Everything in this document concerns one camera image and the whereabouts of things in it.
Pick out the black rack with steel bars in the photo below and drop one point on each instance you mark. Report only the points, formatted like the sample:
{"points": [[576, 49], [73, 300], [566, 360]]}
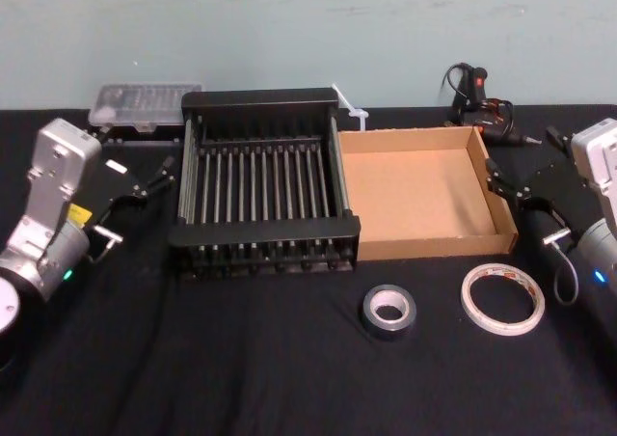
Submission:
{"points": [[265, 100]]}

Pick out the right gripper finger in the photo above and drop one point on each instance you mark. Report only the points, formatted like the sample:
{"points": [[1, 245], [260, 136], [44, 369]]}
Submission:
{"points": [[501, 180], [558, 141]]}

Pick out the shallow brown cardboard tray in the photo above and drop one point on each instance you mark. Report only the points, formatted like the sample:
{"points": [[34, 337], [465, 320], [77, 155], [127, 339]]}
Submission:
{"points": [[410, 190]]}

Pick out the white three-armed plastic piece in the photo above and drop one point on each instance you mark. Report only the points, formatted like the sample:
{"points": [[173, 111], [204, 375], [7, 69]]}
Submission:
{"points": [[359, 115]]}

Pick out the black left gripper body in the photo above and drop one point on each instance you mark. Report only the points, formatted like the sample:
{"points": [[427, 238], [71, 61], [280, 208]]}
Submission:
{"points": [[108, 185]]}

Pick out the clear plastic case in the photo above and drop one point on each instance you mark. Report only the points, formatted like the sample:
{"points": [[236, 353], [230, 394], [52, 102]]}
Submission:
{"points": [[144, 103]]}

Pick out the roll of silver tape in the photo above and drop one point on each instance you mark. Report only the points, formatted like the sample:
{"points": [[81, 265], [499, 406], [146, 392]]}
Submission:
{"points": [[385, 332]]}

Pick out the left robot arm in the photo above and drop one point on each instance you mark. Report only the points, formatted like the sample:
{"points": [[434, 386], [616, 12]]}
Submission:
{"points": [[48, 243]]}

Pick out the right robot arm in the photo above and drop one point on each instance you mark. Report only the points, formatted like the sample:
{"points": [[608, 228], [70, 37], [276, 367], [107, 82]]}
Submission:
{"points": [[598, 243]]}

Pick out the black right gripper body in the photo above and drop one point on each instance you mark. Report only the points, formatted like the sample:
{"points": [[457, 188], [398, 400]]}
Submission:
{"points": [[559, 190]]}

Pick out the black table cloth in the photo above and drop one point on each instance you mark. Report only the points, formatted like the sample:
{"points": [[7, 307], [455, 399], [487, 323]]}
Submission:
{"points": [[241, 359]]}

